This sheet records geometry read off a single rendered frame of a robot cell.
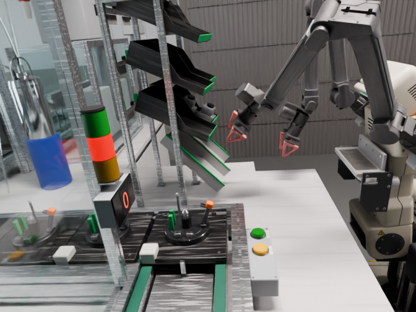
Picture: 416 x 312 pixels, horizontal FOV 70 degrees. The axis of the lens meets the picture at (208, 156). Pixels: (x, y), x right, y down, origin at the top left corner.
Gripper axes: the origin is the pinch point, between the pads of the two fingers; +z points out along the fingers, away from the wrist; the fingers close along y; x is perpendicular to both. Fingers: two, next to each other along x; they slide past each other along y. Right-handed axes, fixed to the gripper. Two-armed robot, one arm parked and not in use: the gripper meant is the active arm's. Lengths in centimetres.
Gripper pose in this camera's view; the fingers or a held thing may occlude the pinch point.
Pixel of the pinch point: (229, 134)
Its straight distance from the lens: 120.6
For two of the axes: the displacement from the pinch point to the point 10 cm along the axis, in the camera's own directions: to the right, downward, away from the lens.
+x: 7.8, 5.4, 3.2
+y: -1.0, 6.1, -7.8
